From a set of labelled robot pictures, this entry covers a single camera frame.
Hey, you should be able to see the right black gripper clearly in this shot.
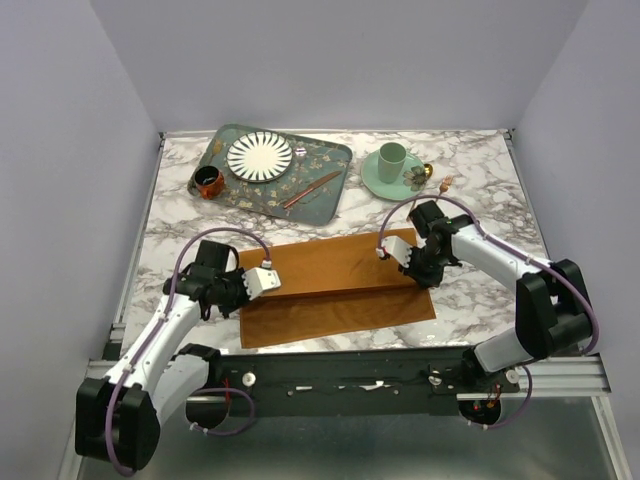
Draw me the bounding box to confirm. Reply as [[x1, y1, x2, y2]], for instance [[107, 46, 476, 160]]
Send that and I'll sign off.
[[399, 245, 450, 289]]

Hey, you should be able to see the orange-brown cloth napkin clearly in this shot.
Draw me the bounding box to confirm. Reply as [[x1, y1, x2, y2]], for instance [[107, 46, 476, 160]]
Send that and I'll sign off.
[[240, 233, 436, 349]]

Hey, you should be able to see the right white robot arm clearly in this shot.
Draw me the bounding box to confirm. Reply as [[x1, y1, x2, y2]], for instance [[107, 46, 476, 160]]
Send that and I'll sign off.
[[398, 200, 599, 392]]

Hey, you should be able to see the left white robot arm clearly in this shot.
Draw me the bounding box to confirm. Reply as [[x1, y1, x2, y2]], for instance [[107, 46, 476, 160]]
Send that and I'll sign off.
[[74, 237, 281, 477]]

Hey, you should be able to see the copper fork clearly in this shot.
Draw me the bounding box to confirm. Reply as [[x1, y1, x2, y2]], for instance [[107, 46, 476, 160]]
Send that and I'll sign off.
[[439, 175, 454, 196]]

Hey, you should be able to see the gold spoon with flower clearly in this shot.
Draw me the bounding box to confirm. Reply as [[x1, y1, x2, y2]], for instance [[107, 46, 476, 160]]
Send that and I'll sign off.
[[403, 163, 433, 192]]

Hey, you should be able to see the mint green saucer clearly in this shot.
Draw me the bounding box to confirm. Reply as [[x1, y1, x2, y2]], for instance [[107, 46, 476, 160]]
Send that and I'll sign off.
[[360, 151, 428, 201]]

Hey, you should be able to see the copper black mug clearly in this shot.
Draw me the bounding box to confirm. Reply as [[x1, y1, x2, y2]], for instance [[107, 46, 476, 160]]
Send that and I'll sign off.
[[190, 165, 225, 200]]

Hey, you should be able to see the mint green cup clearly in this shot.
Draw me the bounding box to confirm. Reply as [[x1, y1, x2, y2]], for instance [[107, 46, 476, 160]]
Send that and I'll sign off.
[[378, 142, 407, 183]]

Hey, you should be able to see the copper table knife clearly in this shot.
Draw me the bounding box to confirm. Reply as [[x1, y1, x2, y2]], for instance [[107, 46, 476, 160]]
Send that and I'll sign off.
[[283, 171, 342, 209]]

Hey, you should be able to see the teal floral serving tray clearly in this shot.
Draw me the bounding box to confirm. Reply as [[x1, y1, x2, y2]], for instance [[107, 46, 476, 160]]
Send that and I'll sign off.
[[187, 124, 353, 226]]

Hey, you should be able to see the white black striped plate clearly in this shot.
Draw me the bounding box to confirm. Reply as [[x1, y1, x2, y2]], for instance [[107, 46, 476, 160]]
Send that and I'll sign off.
[[226, 131, 293, 183]]

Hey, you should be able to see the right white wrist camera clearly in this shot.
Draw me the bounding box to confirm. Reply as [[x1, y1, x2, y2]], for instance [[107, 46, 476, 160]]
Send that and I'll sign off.
[[376, 235, 417, 272]]

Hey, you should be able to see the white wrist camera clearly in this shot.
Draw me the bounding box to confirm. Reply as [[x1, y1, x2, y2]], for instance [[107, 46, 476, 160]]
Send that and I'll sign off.
[[376, 235, 417, 272], [242, 267, 282, 301]]

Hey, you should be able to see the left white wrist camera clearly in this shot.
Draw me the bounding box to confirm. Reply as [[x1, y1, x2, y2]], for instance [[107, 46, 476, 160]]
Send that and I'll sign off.
[[242, 267, 282, 301]]

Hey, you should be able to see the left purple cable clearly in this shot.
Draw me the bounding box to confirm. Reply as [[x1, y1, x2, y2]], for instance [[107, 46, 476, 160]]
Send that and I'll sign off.
[[105, 227, 274, 475]]

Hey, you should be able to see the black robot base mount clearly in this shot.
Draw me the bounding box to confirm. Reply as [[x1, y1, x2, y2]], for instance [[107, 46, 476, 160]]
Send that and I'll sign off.
[[164, 344, 521, 419]]

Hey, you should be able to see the aluminium frame rail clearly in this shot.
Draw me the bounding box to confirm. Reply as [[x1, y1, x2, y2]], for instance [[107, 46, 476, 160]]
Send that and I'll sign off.
[[86, 356, 611, 399]]

